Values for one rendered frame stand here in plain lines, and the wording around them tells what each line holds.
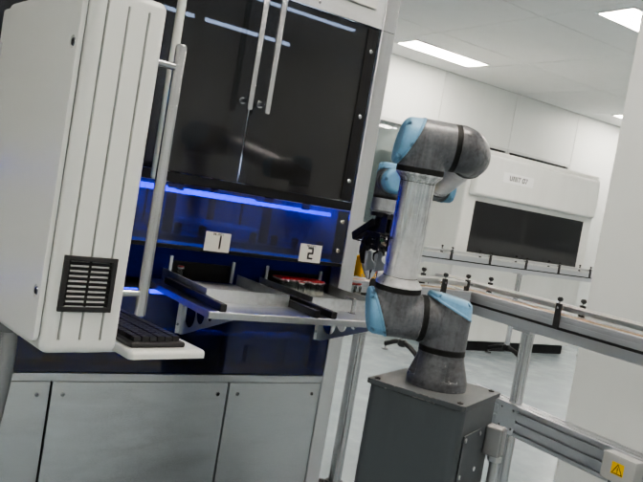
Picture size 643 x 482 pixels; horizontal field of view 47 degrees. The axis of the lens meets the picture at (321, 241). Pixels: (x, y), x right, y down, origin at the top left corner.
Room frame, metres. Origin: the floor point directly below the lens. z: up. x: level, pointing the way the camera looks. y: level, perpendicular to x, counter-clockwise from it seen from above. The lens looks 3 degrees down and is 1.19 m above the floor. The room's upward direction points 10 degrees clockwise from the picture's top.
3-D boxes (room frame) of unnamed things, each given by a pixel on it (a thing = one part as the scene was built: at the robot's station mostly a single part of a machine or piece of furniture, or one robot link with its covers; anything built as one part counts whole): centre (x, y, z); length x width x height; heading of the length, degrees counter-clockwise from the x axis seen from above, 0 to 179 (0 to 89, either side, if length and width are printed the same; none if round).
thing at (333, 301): (2.35, -0.02, 0.90); 0.34 x 0.26 x 0.04; 33
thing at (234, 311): (2.20, 0.08, 0.87); 0.70 x 0.48 x 0.02; 123
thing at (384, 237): (2.25, -0.18, 1.13); 0.09 x 0.08 x 0.12; 33
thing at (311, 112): (2.40, 0.11, 1.51); 0.43 x 0.01 x 0.59; 123
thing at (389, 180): (2.16, -0.20, 1.29); 0.11 x 0.11 x 0.08; 5
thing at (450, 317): (1.82, -0.34, 0.96); 0.13 x 0.12 x 0.14; 95
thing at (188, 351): (1.78, 0.48, 0.79); 0.45 x 0.28 x 0.03; 42
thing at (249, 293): (2.17, 0.27, 0.90); 0.34 x 0.26 x 0.04; 33
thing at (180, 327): (2.06, 0.29, 0.80); 0.34 x 0.03 x 0.13; 33
